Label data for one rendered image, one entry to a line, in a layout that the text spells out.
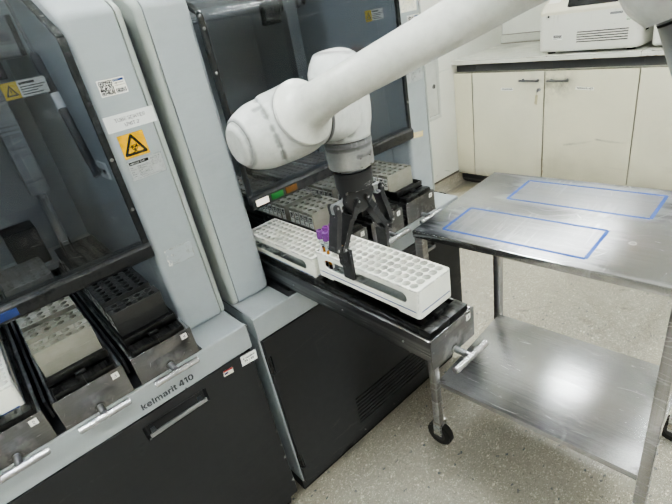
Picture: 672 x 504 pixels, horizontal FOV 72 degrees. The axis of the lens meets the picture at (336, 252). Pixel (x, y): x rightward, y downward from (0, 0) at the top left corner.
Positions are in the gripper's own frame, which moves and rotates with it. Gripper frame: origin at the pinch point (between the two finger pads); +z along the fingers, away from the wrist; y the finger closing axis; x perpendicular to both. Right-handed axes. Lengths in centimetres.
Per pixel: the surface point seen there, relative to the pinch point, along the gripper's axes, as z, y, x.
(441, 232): 6.8, 27.2, 1.5
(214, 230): -6.3, -17.2, 33.4
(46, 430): 12, -65, 24
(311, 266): 4.2, -4.9, 14.5
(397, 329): 8.7, -6.9, -13.3
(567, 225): 6.9, 44.0, -22.3
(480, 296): 89, 106, 44
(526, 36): -3, 291, 122
